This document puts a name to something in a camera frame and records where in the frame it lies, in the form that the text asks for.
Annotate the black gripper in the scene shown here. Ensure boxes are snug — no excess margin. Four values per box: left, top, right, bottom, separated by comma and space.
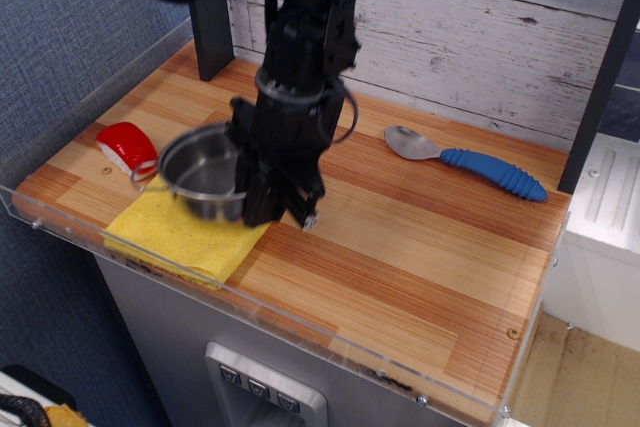
229, 78, 345, 231

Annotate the stainless steel pot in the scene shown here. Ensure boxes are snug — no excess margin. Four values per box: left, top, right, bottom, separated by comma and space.
130, 122, 246, 223

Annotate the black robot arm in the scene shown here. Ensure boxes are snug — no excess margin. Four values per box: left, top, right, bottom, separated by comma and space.
229, 0, 360, 228

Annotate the yellow towel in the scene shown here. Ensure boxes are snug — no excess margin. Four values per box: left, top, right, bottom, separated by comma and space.
103, 192, 270, 285

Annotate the clear acrylic table guard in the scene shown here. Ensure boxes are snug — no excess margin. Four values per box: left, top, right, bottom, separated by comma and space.
1, 23, 568, 426

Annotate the red and white toy sushi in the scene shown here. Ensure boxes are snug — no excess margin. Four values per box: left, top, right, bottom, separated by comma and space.
96, 122, 158, 181

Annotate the silver button panel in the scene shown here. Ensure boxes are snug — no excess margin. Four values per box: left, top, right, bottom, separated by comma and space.
205, 342, 329, 426

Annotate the white ridged appliance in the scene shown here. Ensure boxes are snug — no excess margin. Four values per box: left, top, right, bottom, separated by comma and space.
541, 134, 639, 351

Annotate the blue handled metal spoon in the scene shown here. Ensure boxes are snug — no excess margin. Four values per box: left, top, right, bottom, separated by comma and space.
384, 125, 548, 202

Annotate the dark left frame post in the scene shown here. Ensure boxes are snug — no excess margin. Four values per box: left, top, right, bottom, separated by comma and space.
189, 0, 235, 81

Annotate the dark frame post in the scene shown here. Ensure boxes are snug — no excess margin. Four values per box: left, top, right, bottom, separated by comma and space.
189, 0, 235, 81
557, 0, 639, 194

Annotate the dark right frame post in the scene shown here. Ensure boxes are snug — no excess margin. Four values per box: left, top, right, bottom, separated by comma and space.
557, 0, 639, 194

